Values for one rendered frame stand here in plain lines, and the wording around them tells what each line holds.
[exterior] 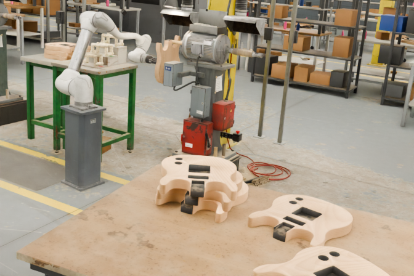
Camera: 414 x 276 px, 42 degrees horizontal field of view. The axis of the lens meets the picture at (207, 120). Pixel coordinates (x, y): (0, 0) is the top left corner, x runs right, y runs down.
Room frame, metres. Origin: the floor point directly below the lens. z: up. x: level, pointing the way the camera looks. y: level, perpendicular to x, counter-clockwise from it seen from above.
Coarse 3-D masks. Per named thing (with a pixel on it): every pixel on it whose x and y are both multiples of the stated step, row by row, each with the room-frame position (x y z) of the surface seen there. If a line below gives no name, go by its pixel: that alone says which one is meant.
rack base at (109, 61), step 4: (104, 56) 5.14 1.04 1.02; (108, 56) 5.16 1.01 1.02; (116, 56) 5.23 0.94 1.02; (92, 60) 5.18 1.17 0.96; (104, 60) 5.12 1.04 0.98; (108, 60) 5.11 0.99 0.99; (112, 60) 5.17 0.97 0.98; (116, 60) 5.23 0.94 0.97; (104, 64) 5.12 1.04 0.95; (108, 64) 5.11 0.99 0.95; (112, 64) 5.17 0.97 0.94; (116, 64) 5.23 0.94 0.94
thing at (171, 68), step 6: (168, 66) 4.46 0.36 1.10; (174, 66) 4.46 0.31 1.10; (180, 66) 4.53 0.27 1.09; (168, 72) 4.46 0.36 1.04; (174, 72) 4.46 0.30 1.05; (168, 78) 4.46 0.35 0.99; (174, 78) 4.47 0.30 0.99; (180, 78) 4.54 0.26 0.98; (168, 84) 4.46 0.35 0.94; (174, 84) 4.47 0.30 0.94; (180, 84) 4.55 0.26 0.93; (186, 84) 4.55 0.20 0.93; (174, 90) 4.56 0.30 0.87
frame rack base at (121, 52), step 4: (100, 48) 5.34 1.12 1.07; (104, 48) 5.32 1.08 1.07; (108, 48) 5.29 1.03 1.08; (116, 48) 5.25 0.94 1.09; (120, 48) 5.28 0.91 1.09; (124, 48) 5.34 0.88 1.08; (100, 52) 5.34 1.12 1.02; (104, 52) 5.32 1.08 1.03; (116, 52) 5.25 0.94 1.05; (120, 52) 5.28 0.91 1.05; (124, 52) 5.34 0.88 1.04; (120, 56) 5.28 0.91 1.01; (124, 56) 5.35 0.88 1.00; (120, 60) 5.28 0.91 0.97; (124, 60) 5.35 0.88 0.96
